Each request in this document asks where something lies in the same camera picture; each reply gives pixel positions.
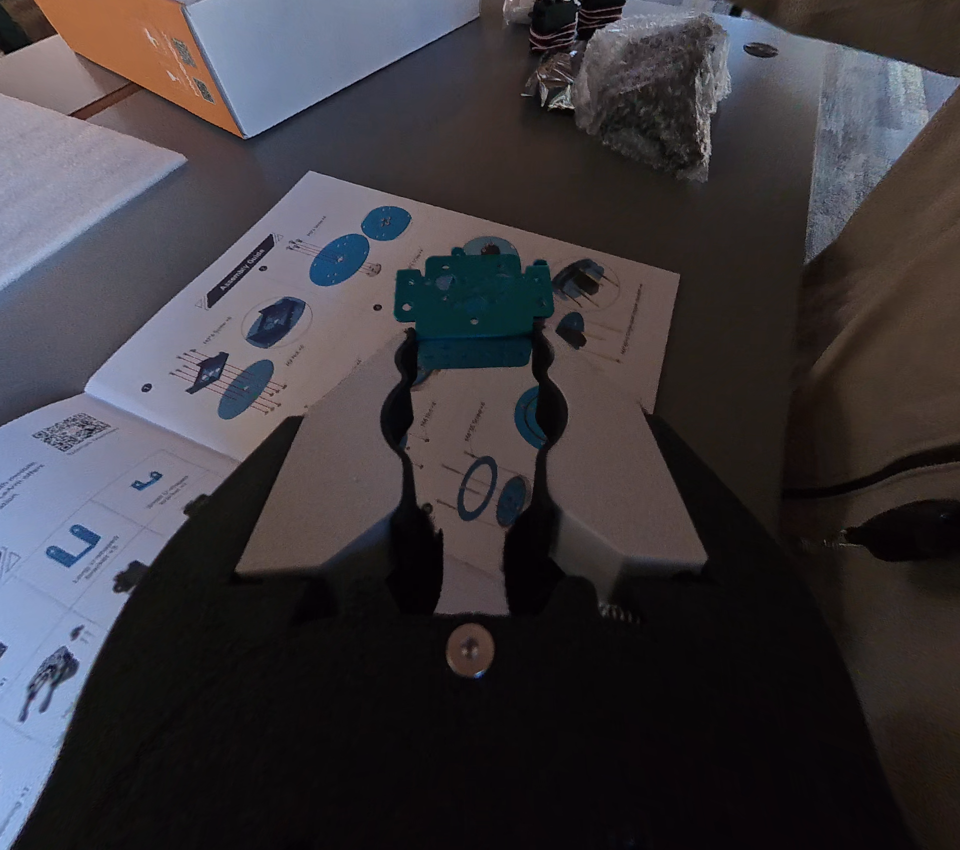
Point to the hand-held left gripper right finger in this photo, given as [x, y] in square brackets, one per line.
[630, 490]

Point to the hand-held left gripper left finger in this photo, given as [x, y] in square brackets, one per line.
[322, 490]

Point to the white and orange cardboard box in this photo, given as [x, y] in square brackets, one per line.
[337, 39]

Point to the white user manual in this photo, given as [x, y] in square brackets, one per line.
[150, 355]

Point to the black servo with black disc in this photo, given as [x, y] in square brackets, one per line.
[553, 24]
[601, 9]

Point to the silver foil bag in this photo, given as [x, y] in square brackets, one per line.
[551, 83]

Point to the white foam sheet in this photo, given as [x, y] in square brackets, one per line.
[60, 189]

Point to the bubble wrap package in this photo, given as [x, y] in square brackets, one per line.
[652, 92]

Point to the brown desk divider strip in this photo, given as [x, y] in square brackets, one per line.
[105, 101]

